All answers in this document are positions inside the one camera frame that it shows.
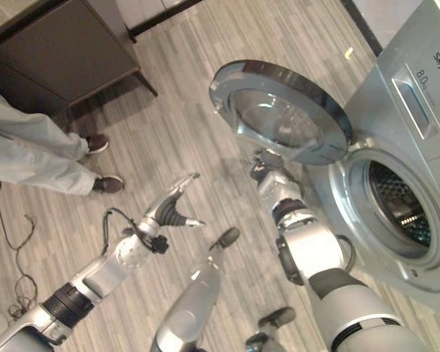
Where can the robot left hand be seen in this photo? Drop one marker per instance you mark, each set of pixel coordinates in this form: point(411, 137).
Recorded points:
point(170, 214)

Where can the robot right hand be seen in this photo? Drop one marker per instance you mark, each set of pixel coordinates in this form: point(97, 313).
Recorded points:
point(264, 163)

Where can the round glass washer door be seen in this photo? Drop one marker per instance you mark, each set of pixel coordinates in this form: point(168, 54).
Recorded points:
point(278, 113)

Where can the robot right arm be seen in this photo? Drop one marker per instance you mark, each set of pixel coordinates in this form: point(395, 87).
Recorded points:
point(315, 253)

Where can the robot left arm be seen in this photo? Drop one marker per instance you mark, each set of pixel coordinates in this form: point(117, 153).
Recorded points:
point(95, 275)

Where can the steel washer drum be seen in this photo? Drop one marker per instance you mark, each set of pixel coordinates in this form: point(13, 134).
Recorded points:
point(399, 205)

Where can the silver front-load washing machine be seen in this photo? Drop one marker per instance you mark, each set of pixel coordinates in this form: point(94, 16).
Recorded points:
point(392, 110)

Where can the small yellowish floor scrap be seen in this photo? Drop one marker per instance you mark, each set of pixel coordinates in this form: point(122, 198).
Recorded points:
point(349, 52)

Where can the person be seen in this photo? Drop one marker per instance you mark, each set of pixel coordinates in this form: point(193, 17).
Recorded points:
point(29, 146)

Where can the silver detergent drawer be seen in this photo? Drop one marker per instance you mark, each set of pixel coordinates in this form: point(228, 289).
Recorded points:
point(418, 106)

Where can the white furniture with black base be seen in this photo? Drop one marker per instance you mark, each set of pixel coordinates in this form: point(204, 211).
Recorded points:
point(150, 14)

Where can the dark brown wooden cabinet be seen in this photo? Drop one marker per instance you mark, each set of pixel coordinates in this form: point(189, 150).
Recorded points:
point(58, 55)

